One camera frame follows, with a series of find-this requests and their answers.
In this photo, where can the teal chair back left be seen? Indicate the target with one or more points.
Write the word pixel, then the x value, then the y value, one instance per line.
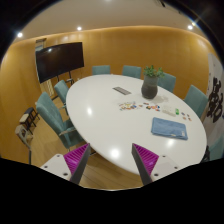
pixel 103 69

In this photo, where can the beige device on stand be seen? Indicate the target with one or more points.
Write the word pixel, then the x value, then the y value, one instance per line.
pixel 24 134

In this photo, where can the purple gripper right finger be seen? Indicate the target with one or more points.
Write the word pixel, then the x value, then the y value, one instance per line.
pixel 145 161

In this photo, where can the green potted plant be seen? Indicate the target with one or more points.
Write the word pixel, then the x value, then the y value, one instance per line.
pixel 152 72

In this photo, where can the black television screen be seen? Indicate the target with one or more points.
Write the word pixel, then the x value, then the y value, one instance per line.
pixel 58 59

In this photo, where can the teal chair front left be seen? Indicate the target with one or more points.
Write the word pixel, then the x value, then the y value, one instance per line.
pixel 65 130

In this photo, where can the white box with green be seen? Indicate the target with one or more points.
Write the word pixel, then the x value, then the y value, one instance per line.
pixel 170 110

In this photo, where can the teal chair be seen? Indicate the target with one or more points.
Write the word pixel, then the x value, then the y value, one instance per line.
pixel 61 89
pixel 65 130
pixel 167 82
pixel 196 100
pixel 132 71
pixel 103 69

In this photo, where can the teal chair back right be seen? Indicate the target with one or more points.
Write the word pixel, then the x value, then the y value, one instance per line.
pixel 167 82

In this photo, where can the grey table socket panel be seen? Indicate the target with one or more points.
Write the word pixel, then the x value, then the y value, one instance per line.
pixel 122 91

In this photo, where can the teal chair back middle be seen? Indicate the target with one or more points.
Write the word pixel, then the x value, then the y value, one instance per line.
pixel 132 71

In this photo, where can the calligraphy wall banner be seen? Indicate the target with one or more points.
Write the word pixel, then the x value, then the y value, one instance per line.
pixel 214 120

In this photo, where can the small dark stool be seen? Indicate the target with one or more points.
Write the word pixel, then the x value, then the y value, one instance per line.
pixel 31 114

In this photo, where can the small orange pieces right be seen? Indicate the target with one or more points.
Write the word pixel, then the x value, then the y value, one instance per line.
pixel 186 116

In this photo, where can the blue folded towel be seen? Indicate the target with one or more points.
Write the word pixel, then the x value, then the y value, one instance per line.
pixel 167 128

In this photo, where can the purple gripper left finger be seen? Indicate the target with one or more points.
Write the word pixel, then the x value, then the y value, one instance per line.
pixel 76 161

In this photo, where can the small items cluster middle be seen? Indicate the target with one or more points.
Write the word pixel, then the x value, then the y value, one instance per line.
pixel 150 107

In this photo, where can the grey plant pot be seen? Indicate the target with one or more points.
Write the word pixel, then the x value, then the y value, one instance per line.
pixel 149 88

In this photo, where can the colourful small items pile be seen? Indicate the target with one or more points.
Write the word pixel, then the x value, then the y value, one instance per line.
pixel 127 106

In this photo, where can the white oval conference table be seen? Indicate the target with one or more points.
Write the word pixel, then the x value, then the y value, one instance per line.
pixel 93 107

